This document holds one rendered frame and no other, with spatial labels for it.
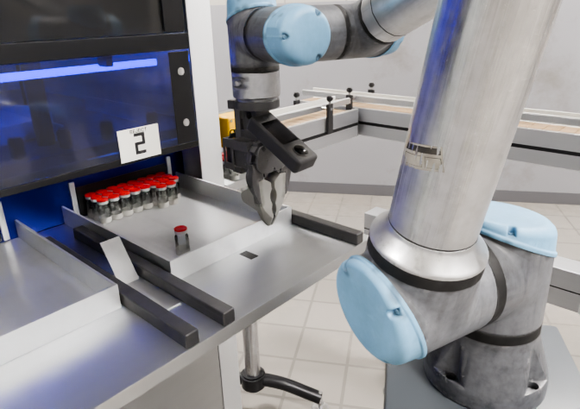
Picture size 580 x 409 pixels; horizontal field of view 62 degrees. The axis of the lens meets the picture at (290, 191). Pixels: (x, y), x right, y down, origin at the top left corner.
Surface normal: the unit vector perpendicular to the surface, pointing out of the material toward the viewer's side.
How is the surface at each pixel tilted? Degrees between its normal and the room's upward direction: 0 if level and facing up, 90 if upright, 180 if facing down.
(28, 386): 0
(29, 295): 0
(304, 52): 89
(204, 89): 90
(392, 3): 109
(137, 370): 0
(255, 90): 90
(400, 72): 90
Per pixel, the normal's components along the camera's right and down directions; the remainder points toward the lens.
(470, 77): -0.42, 0.44
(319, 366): -0.03, -0.94
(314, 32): 0.50, 0.28
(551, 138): -0.67, 0.28
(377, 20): -0.72, 0.55
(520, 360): 0.23, 0.03
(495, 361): -0.24, 0.04
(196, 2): 0.74, 0.22
